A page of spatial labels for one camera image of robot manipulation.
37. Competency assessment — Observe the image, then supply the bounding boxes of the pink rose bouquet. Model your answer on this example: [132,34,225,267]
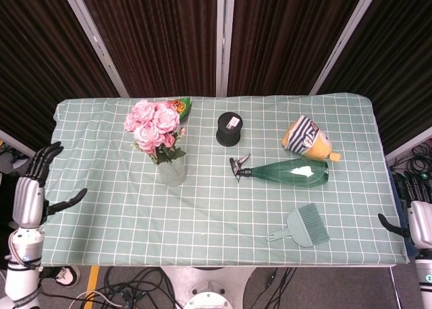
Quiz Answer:
[123,99,188,166]

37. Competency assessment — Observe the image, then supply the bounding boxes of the green orange snack bag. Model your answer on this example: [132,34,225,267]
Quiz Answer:
[168,97,192,122]

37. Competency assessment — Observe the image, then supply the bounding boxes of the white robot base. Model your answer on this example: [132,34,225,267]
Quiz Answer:
[161,266,257,309]

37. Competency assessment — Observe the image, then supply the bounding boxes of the teal hand brush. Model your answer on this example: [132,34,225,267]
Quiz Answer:
[298,202,330,245]

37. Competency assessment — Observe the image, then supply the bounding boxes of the black white sneaker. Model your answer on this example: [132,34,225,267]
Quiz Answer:
[43,265,82,289]

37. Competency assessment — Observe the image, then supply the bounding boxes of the black cable with inline plug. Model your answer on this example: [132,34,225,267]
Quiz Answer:
[259,267,298,309]

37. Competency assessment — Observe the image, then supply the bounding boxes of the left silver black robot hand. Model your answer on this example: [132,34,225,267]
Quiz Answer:
[12,141,88,229]

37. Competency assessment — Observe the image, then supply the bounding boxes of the grey metal frame post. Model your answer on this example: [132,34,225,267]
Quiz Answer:
[308,0,384,96]
[215,0,236,96]
[59,0,130,97]

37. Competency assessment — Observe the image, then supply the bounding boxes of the green checked tablecloth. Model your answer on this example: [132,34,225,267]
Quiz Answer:
[42,93,411,268]

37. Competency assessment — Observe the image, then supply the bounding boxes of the black mesh pen holder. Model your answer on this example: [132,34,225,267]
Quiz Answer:
[215,111,244,147]

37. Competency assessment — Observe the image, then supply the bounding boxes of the clear textured glass vase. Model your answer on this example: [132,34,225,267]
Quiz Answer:
[157,157,188,188]

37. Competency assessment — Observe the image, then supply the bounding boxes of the black cable pile with green lights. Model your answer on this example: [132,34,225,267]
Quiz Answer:
[387,143,432,188]

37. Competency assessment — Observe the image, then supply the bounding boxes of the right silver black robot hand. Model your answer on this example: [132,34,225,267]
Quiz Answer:
[377,172,432,249]

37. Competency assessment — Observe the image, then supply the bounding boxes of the black floor cable bundle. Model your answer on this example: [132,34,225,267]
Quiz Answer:
[40,267,180,309]

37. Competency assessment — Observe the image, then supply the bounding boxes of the green spray bottle black nozzle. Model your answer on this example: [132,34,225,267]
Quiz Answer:
[229,153,329,188]

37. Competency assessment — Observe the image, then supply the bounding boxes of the yellow plush toy striped outfit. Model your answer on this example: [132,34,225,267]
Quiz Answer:
[281,115,342,163]

